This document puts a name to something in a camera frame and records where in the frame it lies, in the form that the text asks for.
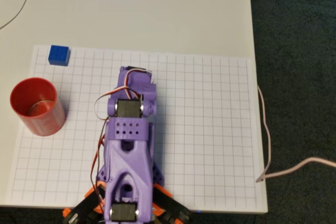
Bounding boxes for blue toy brick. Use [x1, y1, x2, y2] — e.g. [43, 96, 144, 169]
[48, 45, 71, 66]

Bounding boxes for red cup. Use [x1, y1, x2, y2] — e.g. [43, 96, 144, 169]
[9, 77, 66, 137]

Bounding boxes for white grid paper sheet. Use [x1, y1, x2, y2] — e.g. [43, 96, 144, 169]
[5, 45, 259, 210]

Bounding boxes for black orange table clamp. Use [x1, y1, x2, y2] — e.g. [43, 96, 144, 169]
[151, 184, 192, 224]
[62, 186, 106, 224]

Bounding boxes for pink cable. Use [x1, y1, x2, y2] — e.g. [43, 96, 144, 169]
[248, 0, 336, 184]

